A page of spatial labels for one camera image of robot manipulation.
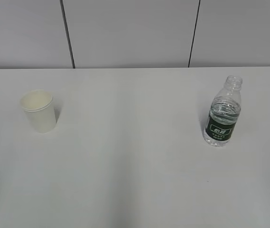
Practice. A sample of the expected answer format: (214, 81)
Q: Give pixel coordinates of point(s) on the clear water bottle green label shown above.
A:
(224, 113)

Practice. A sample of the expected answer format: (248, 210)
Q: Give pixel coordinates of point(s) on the white paper cup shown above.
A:
(39, 110)

